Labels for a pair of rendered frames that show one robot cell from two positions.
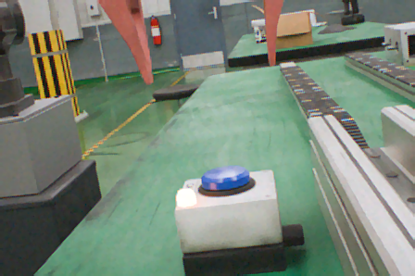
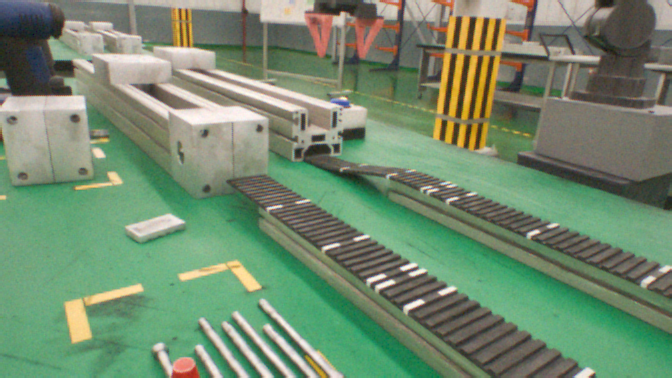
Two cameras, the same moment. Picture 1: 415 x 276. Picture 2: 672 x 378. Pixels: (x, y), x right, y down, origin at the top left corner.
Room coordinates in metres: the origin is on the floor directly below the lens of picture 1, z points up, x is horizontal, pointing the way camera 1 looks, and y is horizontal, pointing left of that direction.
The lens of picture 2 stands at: (1.11, -0.64, 0.99)
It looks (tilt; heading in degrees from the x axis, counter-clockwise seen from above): 20 degrees down; 136
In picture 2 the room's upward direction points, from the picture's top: 4 degrees clockwise
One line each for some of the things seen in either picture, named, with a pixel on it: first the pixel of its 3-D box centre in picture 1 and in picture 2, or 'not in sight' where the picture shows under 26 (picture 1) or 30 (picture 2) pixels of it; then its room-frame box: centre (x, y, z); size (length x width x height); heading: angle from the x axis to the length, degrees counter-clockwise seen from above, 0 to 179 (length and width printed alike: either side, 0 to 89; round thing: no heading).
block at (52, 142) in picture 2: not in sight; (61, 137); (0.42, -0.50, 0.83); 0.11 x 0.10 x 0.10; 75
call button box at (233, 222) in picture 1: (241, 219); (335, 121); (0.44, -0.02, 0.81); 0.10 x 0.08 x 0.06; 84
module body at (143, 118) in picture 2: not in sight; (134, 99); (0.13, -0.30, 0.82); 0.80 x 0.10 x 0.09; 174
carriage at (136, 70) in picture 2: not in sight; (131, 75); (0.13, -0.30, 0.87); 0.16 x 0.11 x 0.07; 174
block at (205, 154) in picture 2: not in sight; (227, 148); (0.57, -0.34, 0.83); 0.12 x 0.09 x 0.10; 84
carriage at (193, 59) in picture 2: not in sight; (184, 62); (-0.10, -0.08, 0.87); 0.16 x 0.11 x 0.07; 174
